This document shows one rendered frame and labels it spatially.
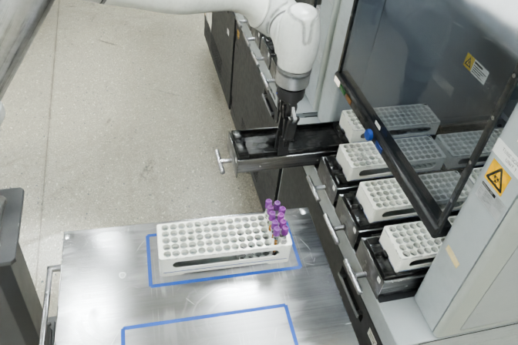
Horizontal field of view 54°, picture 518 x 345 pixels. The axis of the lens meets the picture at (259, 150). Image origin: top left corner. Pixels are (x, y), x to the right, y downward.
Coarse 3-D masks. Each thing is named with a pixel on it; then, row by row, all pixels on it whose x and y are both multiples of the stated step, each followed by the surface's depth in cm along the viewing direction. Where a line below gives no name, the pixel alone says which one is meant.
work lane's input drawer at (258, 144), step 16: (272, 128) 155; (304, 128) 158; (320, 128) 159; (336, 128) 158; (240, 144) 148; (256, 144) 151; (272, 144) 151; (304, 144) 153; (320, 144) 153; (336, 144) 154; (224, 160) 151; (240, 160) 144; (256, 160) 146; (272, 160) 147; (288, 160) 149; (304, 160) 151
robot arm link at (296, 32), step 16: (288, 16) 118; (304, 16) 117; (272, 32) 127; (288, 32) 119; (304, 32) 118; (320, 32) 121; (288, 48) 121; (304, 48) 120; (288, 64) 124; (304, 64) 124
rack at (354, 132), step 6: (342, 114) 156; (348, 114) 156; (354, 114) 156; (342, 120) 157; (348, 120) 153; (354, 120) 155; (342, 126) 157; (348, 126) 153; (354, 126) 151; (360, 126) 151; (348, 132) 153; (354, 132) 150; (360, 132) 151; (348, 138) 153; (354, 138) 152; (360, 138) 153
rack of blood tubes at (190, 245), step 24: (240, 216) 119; (168, 240) 113; (192, 240) 114; (216, 240) 113; (240, 240) 118; (264, 240) 114; (288, 240) 115; (168, 264) 109; (192, 264) 114; (216, 264) 113; (240, 264) 115
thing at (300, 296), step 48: (96, 240) 117; (144, 240) 118; (48, 288) 111; (96, 288) 108; (144, 288) 109; (192, 288) 110; (240, 288) 111; (288, 288) 112; (336, 288) 114; (96, 336) 100; (144, 336) 101; (192, 336) 102; (240, 336) 103; (288, 336) 104; (336, 336) 105
